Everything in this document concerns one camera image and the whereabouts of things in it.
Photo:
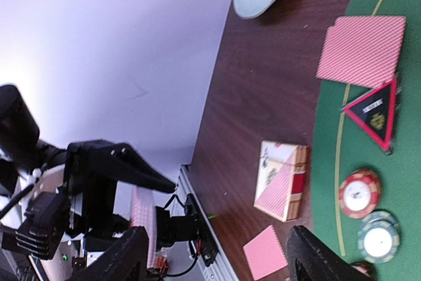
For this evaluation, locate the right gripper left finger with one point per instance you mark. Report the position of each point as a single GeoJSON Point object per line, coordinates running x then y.
{"type": "Point", "coordinates": [126, 259]}

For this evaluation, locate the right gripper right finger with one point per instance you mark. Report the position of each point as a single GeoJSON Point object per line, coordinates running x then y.
{"type": "Point", "coordinates": [309, 258]}

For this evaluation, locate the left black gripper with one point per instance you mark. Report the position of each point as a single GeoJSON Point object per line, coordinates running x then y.
{"type": "Point", "coordinates": [92, 171]}

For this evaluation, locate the red card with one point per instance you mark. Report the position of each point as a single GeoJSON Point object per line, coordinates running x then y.
{"type": "Point", "coordinates": [264, 254]}
{"type": "Point", "coordinates": [364, 51]}

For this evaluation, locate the red playing card deck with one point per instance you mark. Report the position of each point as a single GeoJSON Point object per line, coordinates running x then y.
{"type": "Point", "coordinates": [143, 213]}

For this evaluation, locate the black chips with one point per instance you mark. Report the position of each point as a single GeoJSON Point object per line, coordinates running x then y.
{"type": "Point", "coordinates": [366, 268]}

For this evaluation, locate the green chips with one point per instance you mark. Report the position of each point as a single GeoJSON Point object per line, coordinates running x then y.
{"type": "Point", "coordinates": [379, 237]}

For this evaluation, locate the red chips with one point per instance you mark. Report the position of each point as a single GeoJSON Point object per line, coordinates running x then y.
{"type": "Point", "coordinates": [360, 193]}

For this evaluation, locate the triangular black red dealer button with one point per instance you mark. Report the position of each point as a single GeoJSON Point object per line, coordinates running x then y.
{"type": "Point", "coordinates": [375, 113]}

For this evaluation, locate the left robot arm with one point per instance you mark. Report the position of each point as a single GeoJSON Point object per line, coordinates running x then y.
{"type": "Point", "coordinates": [20, 140]}

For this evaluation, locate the round green poker mat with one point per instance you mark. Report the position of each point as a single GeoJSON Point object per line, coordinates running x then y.
{"type": "Point", "coordinates": [340, 147]}

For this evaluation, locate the playing card box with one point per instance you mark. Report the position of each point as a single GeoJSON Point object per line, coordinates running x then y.
{"type": "Point", "coordinates": [280, 180]}

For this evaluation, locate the aluminium front rail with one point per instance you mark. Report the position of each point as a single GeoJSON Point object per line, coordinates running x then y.
{"type": "Point", "coordinates": [213, 262]}

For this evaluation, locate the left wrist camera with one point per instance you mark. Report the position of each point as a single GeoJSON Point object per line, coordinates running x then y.
{"type": "Point", "coordinates": [47, 219]}

